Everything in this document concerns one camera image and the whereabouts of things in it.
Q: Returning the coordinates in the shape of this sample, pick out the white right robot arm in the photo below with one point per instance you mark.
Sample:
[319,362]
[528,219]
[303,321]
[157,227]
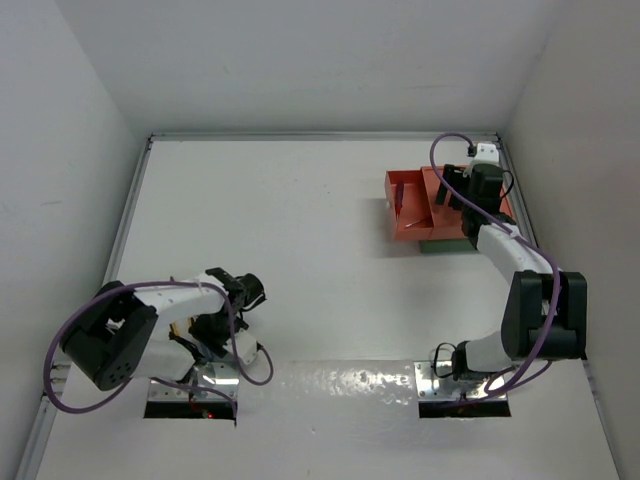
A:
[545,317]

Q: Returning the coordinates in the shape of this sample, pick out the metal mounting plate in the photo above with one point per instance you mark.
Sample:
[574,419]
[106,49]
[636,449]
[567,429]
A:
[433,387]
[207,382]

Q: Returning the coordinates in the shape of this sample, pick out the green drawer box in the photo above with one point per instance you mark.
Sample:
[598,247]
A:
[445,246]

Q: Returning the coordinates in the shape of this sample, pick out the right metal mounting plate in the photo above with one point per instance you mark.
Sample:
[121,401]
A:
[433,387]

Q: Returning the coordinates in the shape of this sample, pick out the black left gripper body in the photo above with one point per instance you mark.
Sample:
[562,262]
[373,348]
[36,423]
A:
[216,328]

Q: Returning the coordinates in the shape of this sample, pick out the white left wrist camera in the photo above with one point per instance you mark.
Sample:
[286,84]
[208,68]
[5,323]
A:
[245,347]

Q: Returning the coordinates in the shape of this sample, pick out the yellow handled long-nose pliers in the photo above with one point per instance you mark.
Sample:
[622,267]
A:
[181,328]

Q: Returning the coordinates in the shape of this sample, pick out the salmon drawer box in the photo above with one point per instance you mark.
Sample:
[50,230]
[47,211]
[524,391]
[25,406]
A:
[443,222]

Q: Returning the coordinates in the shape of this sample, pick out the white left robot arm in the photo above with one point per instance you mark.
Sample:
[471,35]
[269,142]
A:
[163,329]

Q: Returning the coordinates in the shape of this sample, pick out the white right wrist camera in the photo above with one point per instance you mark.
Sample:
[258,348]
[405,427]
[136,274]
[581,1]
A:
[481,153]

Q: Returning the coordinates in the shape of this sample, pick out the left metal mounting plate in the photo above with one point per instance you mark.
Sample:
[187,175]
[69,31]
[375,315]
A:
[207,382]

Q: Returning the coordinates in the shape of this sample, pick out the salmon pull-out drawer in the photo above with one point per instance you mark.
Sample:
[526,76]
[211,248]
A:
[413,204]

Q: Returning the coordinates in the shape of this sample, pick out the blue handled screwdriver top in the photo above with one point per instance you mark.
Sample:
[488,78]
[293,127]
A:
[398,198]

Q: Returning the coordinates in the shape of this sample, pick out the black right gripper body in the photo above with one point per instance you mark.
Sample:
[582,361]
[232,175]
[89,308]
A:
[467,207]

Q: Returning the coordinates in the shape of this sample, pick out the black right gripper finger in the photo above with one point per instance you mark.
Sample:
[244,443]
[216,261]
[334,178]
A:
[459,183]
[443,190]

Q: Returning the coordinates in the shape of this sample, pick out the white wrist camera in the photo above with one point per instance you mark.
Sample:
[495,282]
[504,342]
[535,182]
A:
[481,153]
[245,347]

